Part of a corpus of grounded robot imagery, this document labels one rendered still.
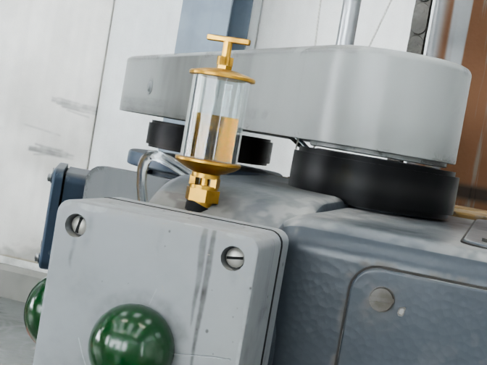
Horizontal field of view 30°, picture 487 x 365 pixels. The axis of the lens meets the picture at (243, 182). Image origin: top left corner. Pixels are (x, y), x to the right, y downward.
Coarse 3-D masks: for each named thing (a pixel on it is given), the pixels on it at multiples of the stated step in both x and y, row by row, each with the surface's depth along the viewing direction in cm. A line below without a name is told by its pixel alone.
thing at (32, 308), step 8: (40, 280) 34; (40, 288) 33; (32, 296) 33; (40, 296) 33; (32, 304) 33; (40, 304) 33; (24, 312) 34; (32, 312) 33; (40, 312) 33; (24, 320) 34; (32, 320) 33; (32, 328) 33; (32, 336) 33
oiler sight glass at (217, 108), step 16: (192, 80) 39; (208, 80) 38; (224, 80) 38; (192, 96) 38; (208, 96) 38; (224, 96) 38; (240, 96) 38; (192, 112) 38; (208, 112) 38; (224, 112) 38; (240, 112) 38; (192, 128) 38; (208, 128) 38; (224, 128) 38; (240, 128) 39; (192, 144) 38; (208, 144) 38; (224, 144) 38; (240, 144) 39; (224, 160) 38
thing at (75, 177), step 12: (60, 168) 81; (72, 168) 87; (48, 180) 81; (60, 180) 80; (72, 180) 80; (84, 180) 81; (60, 192) 80; (72, 192) 81; (48, 204) 80; (48, 216) 80; (48, 228) 80; (48, 240) 80; (48, 252) 80; (48, 264) 81
